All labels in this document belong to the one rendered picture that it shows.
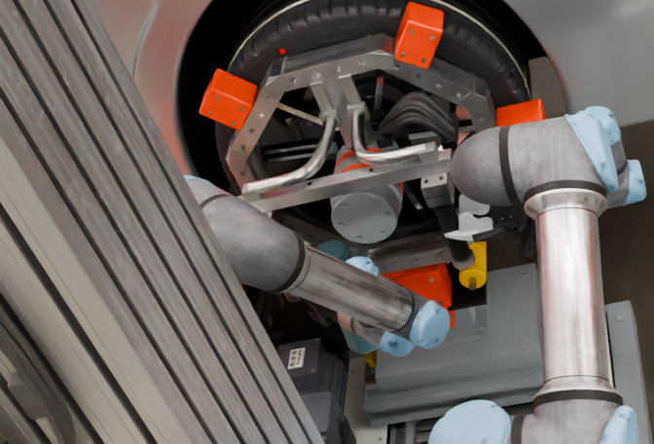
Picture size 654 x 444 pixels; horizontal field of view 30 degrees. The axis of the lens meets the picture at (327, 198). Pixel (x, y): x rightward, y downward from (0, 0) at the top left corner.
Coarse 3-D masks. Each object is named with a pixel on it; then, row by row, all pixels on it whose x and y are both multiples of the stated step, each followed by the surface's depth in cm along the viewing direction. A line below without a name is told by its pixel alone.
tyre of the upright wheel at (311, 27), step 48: (288, 0) 244; (336, 0) 235; (384, 0) 233; (432, 0) 236; (480, 0) 247; (288, 48) 238; (480, 48) 235; (528, 96) 247; (240, 192) 262; (384, 240) 268
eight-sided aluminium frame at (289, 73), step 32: (288, 64) 235; (320, 64) 230; (352, 64) 229; (384, 64) 228; (448, 64) 234; (256, 96) 241; (448, 96) 232; (480, 96) 231; (256, 128) 241; (480, 128) 236; (256, 160) 252; (288, 224) 261; (384, 256) 260; (416, 256) 258; (448, 256) 257
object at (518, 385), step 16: (368, 352) 304; (368, 368) 303; (512, 368) 287; (528, 368) 286; (368, 384) 298; (416, 384) 293; (432, 384) 293; (448, 384) 292; (464, 384) 290; (480, 384) 288; (496, 384) 283; (512, 384) 283; (528, 384) 282; (368, 400) 296; (384, 400) 295; (400, 400) 290; (416, 400) 289; (432, 400) 289; (448, 400) 288; (464, 400) 288; (496, 400) 287; (512, 400) 286; (528, 400) 286; (368, 416) 294; (384, 416) 294; (400, 416) 293; (416, 416) 293; (432, 416) 292
